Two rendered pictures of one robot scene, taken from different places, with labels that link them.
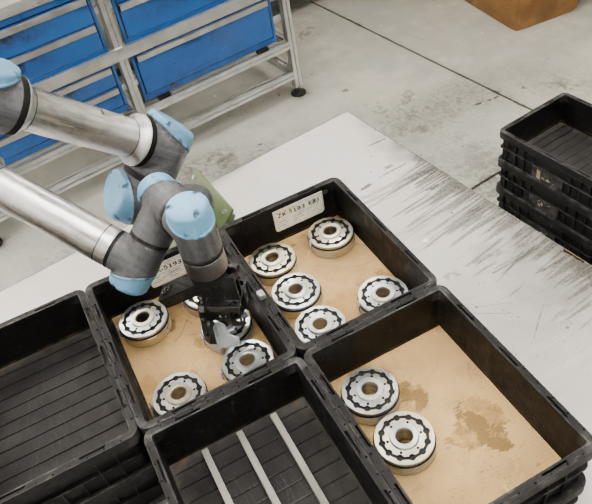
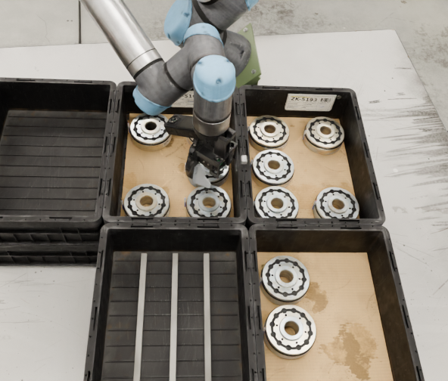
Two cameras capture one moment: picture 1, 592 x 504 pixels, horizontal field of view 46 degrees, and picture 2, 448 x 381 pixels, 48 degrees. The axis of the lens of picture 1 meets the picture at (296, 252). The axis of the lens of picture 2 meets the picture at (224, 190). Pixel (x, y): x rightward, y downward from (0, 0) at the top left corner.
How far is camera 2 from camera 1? 0.25 m
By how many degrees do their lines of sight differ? 15
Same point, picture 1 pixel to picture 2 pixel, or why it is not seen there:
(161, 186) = (205, 39)
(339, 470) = (231, 323)
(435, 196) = (423, 138)
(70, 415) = (65, 173)
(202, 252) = (210, 113)
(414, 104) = not seen: outside the picture
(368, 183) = (378, 100)
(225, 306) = (210, 158)
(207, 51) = not seen: outside the picture
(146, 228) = (178, 67)
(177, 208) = (206, 68)
